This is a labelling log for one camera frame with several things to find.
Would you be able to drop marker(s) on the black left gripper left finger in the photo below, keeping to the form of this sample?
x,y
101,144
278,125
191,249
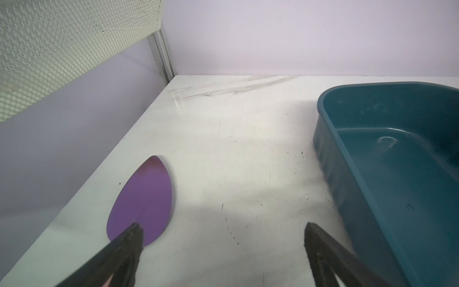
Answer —
x,y
114,266

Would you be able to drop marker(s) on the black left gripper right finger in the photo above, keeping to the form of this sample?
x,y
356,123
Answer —
x,y
330,262

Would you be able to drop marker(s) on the teal plastic bin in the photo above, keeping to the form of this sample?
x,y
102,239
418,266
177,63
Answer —
x,y
389,153

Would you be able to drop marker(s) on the white mesh two-tier shelf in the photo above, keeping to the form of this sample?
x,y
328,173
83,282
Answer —
x,y
48,44

